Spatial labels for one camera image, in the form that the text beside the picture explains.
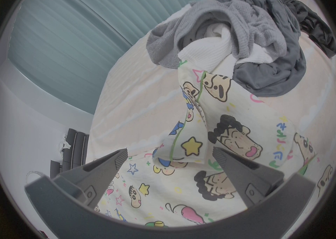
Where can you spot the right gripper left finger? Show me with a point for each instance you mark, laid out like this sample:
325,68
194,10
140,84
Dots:
99,172

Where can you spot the white printed pyjama top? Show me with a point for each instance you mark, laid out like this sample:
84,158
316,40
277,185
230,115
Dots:
236,117

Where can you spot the grey and white knit garment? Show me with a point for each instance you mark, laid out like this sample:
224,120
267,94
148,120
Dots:
168,35

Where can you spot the bed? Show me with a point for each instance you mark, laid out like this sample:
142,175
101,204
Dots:
136,88

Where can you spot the round woven basket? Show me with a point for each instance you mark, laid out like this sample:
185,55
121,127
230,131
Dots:
32,176

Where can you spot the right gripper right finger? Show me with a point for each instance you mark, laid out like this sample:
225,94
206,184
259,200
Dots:
244,175

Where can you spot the small white object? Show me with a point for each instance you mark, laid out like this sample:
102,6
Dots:
64,142

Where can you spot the dark grey garment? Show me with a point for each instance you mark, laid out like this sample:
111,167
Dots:
275,80

